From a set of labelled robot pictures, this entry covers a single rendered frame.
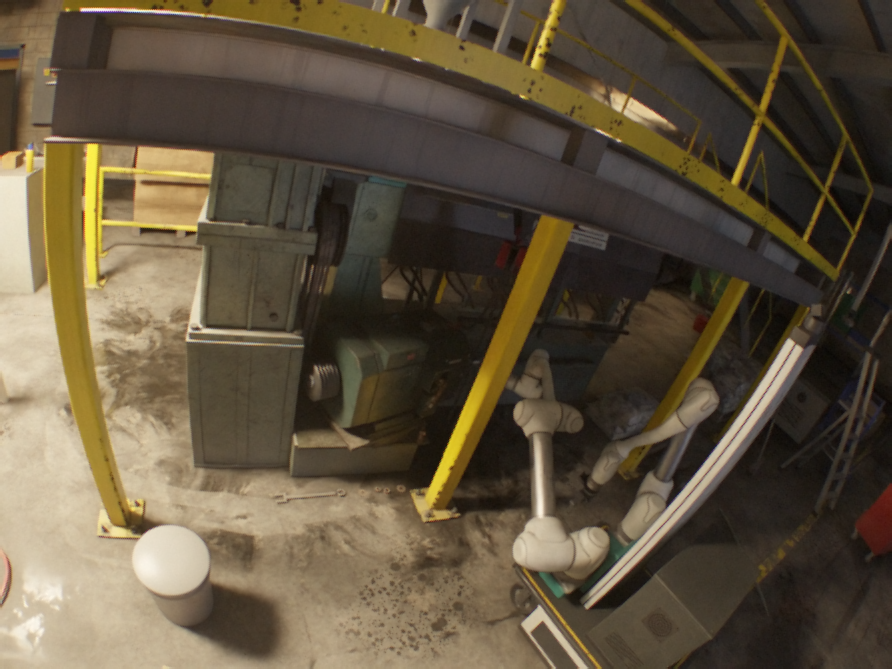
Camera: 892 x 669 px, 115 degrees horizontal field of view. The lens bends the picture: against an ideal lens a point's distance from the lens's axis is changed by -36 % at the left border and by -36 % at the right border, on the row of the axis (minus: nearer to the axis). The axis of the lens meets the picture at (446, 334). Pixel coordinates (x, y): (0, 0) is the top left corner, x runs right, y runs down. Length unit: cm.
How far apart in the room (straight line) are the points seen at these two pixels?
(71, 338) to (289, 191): 98
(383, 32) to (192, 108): 56
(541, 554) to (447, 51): 171
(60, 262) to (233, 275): 77
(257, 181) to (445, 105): 80
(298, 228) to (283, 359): 61
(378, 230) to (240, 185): 97
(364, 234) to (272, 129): 128
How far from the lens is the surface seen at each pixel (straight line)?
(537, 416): 192
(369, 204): 241
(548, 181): 165
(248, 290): 193
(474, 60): 138
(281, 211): 181
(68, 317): 157
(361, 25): 128
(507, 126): 200
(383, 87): 178
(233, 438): 238
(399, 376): 213
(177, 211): 522
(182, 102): 132
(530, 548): 172
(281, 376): 212
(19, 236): 420
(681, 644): 181
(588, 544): 181
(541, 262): 171
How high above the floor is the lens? 192
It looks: 27 degrees down
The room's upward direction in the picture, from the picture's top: 19 degrees clockwise
